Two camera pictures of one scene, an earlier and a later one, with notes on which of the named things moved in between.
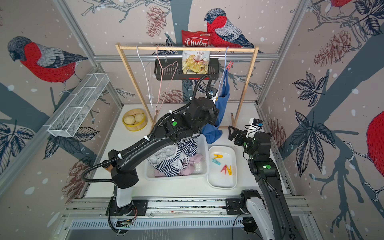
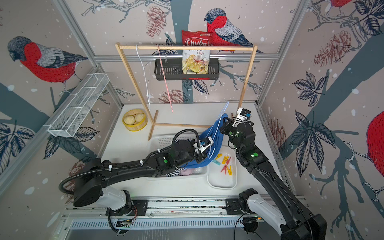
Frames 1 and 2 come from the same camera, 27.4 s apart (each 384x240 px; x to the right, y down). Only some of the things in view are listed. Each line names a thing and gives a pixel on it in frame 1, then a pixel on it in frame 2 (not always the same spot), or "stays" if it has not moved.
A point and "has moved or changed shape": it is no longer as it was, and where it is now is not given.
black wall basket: (172, 69) stays
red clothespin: (230, 65) to (227, 161)
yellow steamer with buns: (134, 119) stays
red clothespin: (224, 168) stays
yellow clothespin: (229, 170) stays
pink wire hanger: (160, 83) has moved or changed shape
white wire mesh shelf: (67, 120) stays
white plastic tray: (222, 167) stays
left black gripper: (214, 113) to (201, 157)
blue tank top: (212, 134) to (214, 131)
